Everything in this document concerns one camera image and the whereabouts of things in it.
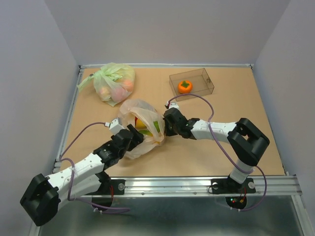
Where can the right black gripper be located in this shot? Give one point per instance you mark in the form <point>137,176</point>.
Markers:
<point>168,131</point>

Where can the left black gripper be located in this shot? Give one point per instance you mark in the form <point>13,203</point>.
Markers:
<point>136,138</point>

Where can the yellow fruit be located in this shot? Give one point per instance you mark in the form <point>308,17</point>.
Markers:
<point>139,124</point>

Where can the orange translucent plastic bag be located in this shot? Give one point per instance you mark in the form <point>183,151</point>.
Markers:
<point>147,121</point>

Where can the orange persimmon with green calyx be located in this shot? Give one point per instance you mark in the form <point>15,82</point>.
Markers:
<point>184,87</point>

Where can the green bumpy fruit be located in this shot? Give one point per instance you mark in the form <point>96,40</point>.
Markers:
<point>145,132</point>

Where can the green smooth fruit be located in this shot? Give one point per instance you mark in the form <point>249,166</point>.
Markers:
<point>156,125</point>

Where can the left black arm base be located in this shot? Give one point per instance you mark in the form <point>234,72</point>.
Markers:
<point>105,194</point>

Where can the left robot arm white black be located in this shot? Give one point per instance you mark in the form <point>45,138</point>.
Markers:
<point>45,195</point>

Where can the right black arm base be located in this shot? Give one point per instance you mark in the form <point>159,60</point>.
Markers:
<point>231,189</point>

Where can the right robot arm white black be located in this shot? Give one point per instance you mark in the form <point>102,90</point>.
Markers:
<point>247,141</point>

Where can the green plastic bag with fruit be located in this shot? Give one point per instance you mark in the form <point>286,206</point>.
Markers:
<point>113,82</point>

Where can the clear plastic box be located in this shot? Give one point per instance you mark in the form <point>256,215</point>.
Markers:
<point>201,81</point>

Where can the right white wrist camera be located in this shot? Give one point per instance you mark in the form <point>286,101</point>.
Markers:
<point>171,104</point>

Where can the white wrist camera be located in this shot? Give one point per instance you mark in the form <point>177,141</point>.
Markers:
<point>171,104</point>
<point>114,126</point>

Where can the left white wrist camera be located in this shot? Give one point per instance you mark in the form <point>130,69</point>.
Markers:
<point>114,126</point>

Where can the aluminium front rail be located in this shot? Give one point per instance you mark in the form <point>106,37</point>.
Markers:
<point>140,187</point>

